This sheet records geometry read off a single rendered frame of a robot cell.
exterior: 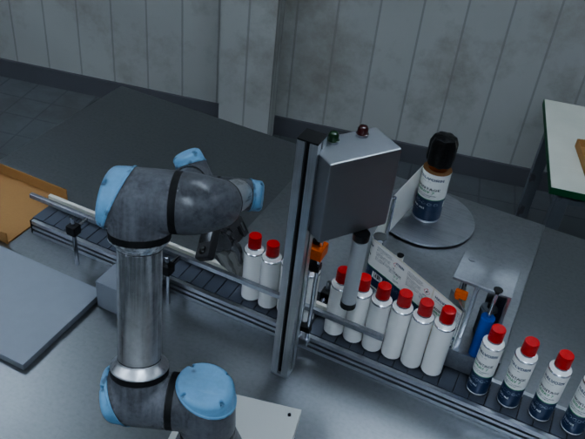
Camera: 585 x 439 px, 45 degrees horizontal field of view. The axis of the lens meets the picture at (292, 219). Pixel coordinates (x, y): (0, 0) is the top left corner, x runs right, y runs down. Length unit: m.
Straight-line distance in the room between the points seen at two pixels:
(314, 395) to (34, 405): 0.65
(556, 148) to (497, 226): 0.79
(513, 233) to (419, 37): 1.84
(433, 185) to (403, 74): 1.92
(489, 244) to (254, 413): 0.95
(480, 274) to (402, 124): 2.54
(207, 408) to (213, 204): 0.40
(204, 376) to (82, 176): 1.16
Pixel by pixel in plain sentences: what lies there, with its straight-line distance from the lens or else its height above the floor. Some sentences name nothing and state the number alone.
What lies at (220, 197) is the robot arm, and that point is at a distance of 1.27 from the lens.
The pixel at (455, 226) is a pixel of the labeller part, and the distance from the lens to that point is 2.27.
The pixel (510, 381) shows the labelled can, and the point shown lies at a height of 0.97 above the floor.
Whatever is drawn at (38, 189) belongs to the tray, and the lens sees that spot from 2.39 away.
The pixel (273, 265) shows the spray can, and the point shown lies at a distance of 1.76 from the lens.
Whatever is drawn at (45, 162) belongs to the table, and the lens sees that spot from 2.53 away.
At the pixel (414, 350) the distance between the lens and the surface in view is 1.75.
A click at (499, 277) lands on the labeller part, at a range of 1.71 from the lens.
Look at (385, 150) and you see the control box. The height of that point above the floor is 1.47.
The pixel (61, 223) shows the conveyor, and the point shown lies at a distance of 2.16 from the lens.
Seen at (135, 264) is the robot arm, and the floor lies 1.32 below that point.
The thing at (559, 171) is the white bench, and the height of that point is 0.80.
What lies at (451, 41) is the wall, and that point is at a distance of 3.93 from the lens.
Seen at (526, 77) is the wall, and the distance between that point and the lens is 4.01.
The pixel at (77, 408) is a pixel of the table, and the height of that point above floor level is 0.83.
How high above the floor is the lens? 2.19
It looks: 37 degrees down
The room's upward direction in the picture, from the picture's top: 7 degrees clockwise
